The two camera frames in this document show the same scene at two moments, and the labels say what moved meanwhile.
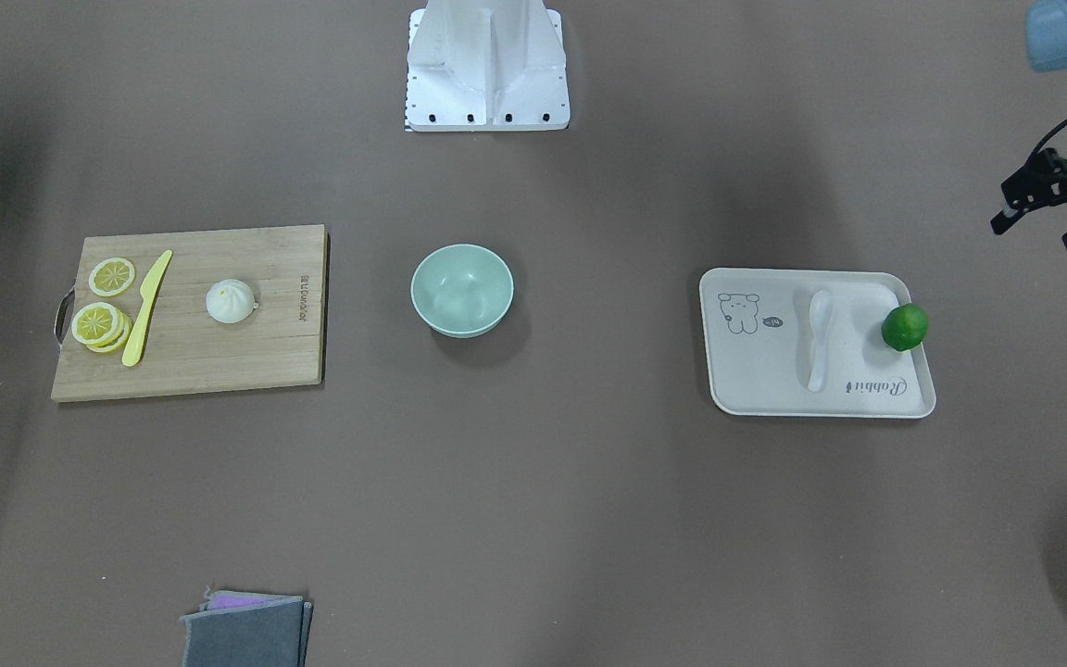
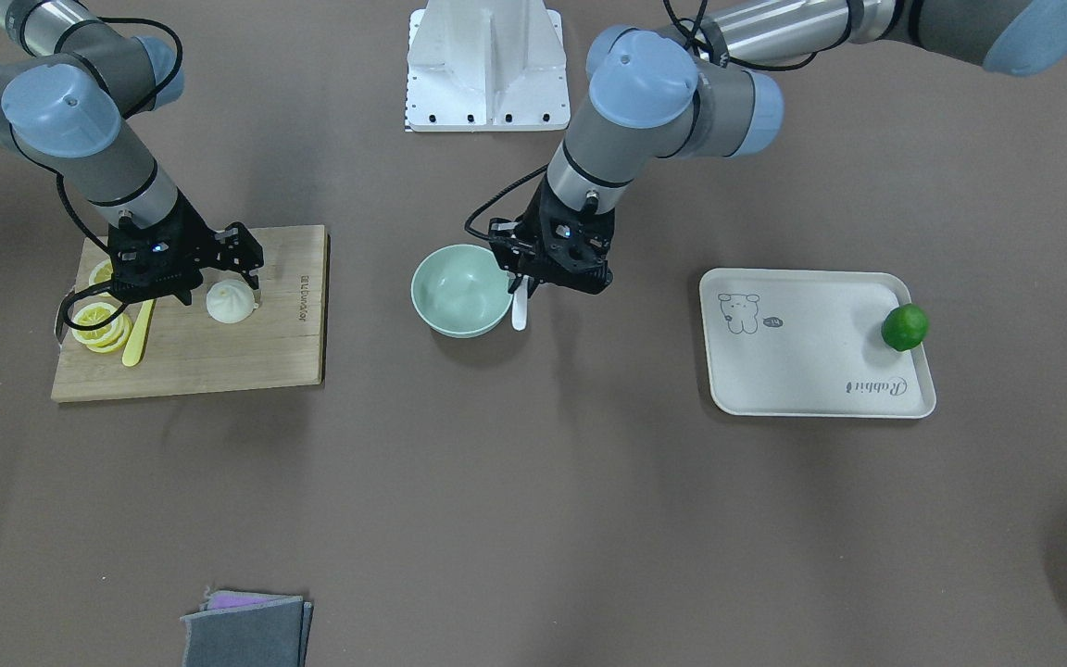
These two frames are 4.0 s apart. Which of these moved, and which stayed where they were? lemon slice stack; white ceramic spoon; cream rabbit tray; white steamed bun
Moved: white ceramic spoon
Stayed: cream rabbit tray; white steamed bun; lemon slice stack
